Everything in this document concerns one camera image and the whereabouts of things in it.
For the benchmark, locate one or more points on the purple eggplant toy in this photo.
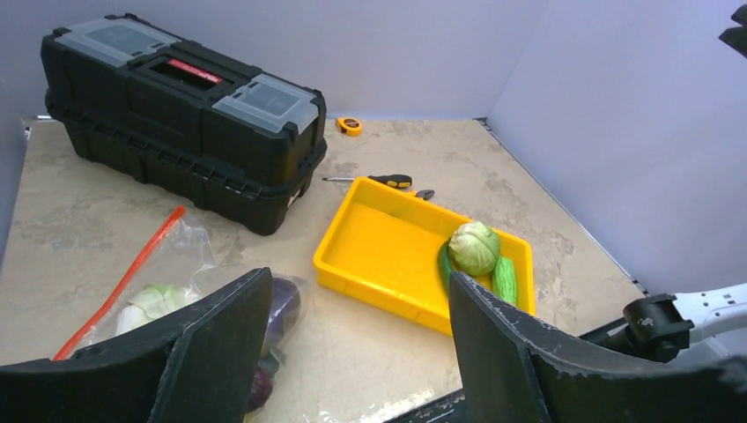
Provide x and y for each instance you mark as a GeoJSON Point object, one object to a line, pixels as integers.
{"type": "Point", "coordinates": [285, 311]}

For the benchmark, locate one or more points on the clear zip top bag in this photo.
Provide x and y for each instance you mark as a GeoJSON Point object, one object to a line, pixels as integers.
{"type": "Point", "coordinates": [179, 253]}

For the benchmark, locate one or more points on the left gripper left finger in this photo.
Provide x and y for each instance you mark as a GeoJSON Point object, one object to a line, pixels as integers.
{"type": "Point", "coordinates": [194, 365]}

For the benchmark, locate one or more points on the green cabbage toy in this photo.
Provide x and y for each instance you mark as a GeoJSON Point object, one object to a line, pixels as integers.
{"type": "Point", "coordinates": [475, 248]}

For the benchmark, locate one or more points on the white cauliflower toy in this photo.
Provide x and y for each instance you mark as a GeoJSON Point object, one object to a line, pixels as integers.
{"type": "Point", "coordinates": [152, 303]}

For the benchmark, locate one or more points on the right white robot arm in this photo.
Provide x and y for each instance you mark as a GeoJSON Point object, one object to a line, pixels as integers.
{"type": "Point", "coordinates": [681, 197]}

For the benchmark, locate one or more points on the yellow-handled screwdriver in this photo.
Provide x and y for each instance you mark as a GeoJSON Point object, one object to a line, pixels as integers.
{"type": "Point", "coordinates": [396, 181]}

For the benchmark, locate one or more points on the orange tape measure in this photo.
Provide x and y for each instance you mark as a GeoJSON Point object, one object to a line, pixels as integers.
{"type": "Point", "coordinates": [349, 126]}

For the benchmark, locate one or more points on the dark green chili pepper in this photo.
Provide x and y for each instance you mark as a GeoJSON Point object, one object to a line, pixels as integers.
{"type": "Point", "coordinates": [445, 266]}

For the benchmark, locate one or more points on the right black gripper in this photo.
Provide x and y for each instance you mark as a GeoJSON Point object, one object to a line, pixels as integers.
{"type": "Point", "coordinates": [736, 36]}

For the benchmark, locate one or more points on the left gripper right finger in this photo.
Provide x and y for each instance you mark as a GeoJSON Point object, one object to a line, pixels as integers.
{"type": "Point", "coordinates": [517, 368]}

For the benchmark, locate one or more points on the yellow plastic tray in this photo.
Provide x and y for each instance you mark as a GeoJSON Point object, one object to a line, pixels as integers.
{"type": "Point", "coordinates": [381, 248]}

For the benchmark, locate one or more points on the green cucumber toy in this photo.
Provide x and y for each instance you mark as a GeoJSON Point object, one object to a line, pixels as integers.
{"type": "Point", "coordinates": [504, 281]}

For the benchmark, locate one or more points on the black plastic toolbox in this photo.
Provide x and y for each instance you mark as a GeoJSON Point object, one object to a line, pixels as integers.
{"type": "Point", "coordinates": [230, 137]}

